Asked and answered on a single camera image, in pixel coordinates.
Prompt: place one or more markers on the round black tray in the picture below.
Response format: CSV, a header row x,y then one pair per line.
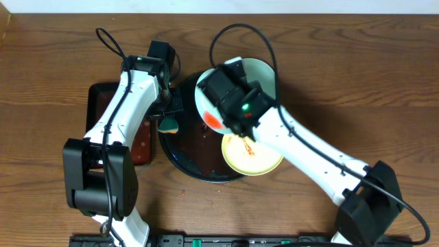
x,y
196,149

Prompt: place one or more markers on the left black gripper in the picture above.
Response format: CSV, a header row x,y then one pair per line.
x,y
153,117

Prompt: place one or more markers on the yellow plate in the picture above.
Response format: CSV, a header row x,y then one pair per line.
x,y
248,157

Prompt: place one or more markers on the black rectangular tray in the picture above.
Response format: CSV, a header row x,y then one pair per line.
x,y
99,97

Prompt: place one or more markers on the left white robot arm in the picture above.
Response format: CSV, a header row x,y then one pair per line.
x,y
99,175

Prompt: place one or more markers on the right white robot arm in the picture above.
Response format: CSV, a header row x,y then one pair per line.
x,y
369,197

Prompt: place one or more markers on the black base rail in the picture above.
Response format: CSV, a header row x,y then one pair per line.
x,y
199,241

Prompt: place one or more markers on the green scrubbing sponge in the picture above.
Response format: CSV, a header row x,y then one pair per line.
x,y
168,125

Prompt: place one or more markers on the light blue plate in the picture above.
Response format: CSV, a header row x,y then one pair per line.
x,y
254,70

